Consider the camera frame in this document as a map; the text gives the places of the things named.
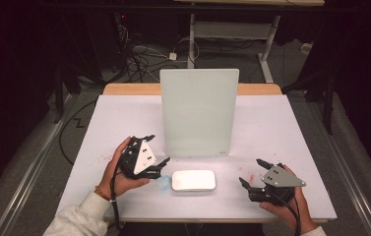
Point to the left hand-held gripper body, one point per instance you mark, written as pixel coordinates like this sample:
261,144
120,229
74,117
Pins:
144,157

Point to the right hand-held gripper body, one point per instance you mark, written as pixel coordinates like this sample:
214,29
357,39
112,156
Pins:
281,178

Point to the white board eraser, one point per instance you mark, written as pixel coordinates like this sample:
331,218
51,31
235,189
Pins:
193,180

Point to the small whiteboard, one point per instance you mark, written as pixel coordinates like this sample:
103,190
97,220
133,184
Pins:
199,111

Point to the person's left hand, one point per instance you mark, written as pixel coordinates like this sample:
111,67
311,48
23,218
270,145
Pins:
114,177

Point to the person's right hand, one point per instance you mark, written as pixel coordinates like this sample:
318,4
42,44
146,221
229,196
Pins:
286,214

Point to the white table cover sheet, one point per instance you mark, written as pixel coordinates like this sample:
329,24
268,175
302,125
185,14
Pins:
271,131

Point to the wooden table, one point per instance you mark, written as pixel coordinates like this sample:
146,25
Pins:
127,89

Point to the white power adapter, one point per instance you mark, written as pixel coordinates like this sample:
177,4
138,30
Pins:
173,56

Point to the black metal stand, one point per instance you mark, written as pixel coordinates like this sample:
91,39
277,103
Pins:
58,98
329,105

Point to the white-legged desk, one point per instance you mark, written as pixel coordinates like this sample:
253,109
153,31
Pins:
232,30

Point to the metal floor rail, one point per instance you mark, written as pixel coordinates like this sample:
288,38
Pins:
347,177
32,170

